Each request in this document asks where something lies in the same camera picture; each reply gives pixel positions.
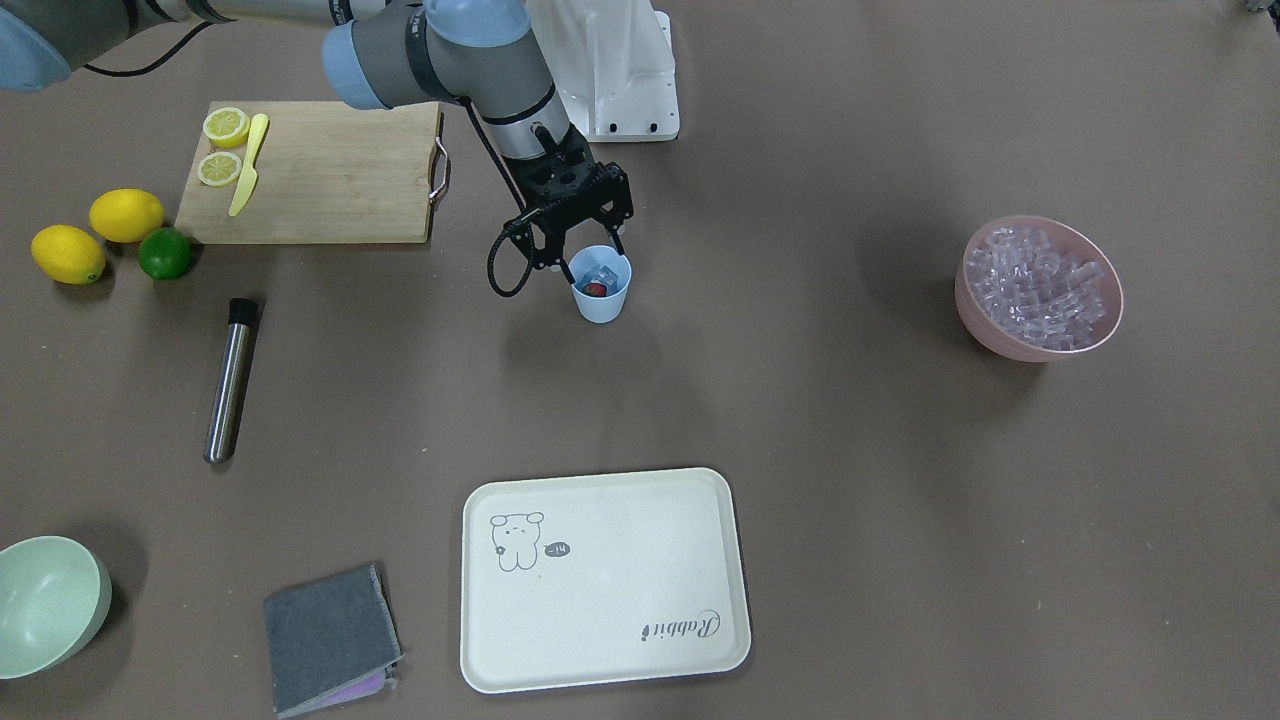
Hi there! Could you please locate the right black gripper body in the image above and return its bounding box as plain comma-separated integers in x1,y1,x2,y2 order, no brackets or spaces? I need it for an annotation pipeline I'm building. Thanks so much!
506,129,618,225

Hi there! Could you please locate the steel muddler black tip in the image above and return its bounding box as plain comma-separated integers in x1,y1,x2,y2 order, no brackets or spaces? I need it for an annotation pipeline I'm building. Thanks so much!
204,297,261,465

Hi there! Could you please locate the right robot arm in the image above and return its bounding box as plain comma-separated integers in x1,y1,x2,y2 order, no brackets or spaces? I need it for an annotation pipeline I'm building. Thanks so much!
3,1,634,282

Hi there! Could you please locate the ice cube in cup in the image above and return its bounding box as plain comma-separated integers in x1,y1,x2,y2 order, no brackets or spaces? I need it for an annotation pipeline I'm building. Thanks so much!
585,264,620,293

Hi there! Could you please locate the light blue plastic cup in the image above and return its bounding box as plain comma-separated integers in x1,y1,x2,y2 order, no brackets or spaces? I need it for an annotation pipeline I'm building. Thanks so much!
570,245,634,324

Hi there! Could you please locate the pink bowl of ice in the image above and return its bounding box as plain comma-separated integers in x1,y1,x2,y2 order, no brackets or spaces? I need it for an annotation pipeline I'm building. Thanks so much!
954,215,1125,363

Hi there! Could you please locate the yellow plastic knife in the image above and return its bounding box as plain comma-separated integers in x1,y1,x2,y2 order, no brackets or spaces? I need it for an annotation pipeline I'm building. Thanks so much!
227,113,270,217

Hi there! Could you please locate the cream rabbit tray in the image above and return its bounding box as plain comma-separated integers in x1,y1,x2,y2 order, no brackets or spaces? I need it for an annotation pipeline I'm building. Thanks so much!
460,468,753,694

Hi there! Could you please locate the lemon half lower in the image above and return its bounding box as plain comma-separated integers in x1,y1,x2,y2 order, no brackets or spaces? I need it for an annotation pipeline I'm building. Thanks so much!
195,151,243,187

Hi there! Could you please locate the lemon half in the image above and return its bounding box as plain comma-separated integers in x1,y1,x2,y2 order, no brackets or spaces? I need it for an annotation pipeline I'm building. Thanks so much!
195,151,243,187
202,106,251,149

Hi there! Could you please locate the lemon half upper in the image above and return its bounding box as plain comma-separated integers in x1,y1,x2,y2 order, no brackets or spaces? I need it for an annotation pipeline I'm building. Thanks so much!
202,106,251,149

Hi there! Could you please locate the green lime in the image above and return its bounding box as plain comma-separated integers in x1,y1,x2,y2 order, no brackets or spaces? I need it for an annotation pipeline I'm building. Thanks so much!
137,227,195,281

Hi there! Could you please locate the yellow lemon near board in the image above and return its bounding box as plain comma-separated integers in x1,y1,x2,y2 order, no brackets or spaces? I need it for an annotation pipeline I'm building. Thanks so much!
90,188,165,243

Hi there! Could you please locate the grey folded cloth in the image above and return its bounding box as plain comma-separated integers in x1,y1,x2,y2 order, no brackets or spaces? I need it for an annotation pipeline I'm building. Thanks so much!
262,562,404,719

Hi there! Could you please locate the yellow lemon outer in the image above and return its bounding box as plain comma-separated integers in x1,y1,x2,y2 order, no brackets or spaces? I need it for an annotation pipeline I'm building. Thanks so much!
29,224,108,284

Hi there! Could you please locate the mint green bowl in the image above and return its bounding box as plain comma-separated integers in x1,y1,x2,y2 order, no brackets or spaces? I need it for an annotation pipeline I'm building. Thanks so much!
1,536,113,680

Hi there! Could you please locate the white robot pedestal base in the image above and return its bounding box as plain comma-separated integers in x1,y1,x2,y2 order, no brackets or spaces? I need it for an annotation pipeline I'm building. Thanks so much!
525,1,681,143

